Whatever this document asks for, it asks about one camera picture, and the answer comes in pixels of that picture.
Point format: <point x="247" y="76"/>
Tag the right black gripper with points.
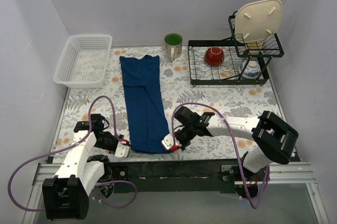
<point x="180" y="137"/>

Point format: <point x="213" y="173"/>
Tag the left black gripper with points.
<point x="116" y="142"/>

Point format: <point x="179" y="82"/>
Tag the blue t shirt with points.
<point x="145" y="112"/>

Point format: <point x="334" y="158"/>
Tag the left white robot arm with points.
<point x="66" y="194"/>

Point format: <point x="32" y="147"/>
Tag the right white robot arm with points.
<point x="275" y="138"/>

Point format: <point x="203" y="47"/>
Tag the floral table mat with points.
<point x="231" y="111"/>

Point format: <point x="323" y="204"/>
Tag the red bowl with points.
<point x="214" y="56"/>

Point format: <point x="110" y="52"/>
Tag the white plastic basket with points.
<point x="83" y="61"/>

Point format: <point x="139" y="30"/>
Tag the blue white patterned bowl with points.
<point x="251" y="69"/>

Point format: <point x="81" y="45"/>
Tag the green inside floral mug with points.
<point x="173" y="45"/>

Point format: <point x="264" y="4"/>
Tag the cream square plastic lid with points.
<point x="258" y="20"/>

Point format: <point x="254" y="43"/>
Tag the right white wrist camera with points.
<point x="169" y="144"/>

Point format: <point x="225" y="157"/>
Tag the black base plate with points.
<point x="221" y="175"/>

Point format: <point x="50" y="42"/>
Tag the black wire dish rack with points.
<point x="234" y="54"/>

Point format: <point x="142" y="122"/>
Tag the aluminium frame rail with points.
<point x="292" y="173"/>

